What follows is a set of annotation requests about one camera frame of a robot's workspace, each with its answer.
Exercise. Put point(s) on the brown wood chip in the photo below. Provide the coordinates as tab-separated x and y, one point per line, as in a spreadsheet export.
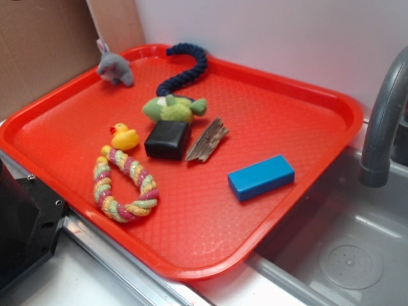
207	142

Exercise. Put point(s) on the red plastic tray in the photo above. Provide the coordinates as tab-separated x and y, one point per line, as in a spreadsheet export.
199	228

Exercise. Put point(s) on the black square block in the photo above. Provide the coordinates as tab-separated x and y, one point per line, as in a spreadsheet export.
168	140

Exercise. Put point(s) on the blue rectangular block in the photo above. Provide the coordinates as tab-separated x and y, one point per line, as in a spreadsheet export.
260	178

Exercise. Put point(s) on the green plush fish toy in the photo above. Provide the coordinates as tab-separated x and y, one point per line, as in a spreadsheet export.
174	108

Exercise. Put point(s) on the yellow rubber duck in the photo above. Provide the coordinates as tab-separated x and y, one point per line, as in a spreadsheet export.
123	137

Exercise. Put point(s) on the grey plush mouse toy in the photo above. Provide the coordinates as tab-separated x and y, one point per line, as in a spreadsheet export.
113	67

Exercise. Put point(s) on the grey sink faucet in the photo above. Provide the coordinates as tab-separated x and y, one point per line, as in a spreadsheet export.
386	136

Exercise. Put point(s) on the grey plastic sink basin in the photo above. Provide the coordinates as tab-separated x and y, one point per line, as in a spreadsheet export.
342	243

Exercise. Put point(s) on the brown cardboard box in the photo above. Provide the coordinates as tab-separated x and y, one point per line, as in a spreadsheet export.
44	44

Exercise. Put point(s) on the dark blue rope toy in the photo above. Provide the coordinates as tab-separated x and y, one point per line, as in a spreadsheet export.
188	76

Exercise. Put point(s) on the multicolour rope ring toy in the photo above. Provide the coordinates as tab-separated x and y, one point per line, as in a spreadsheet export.
138	174

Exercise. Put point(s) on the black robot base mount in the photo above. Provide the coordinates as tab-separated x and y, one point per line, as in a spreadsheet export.
31	218

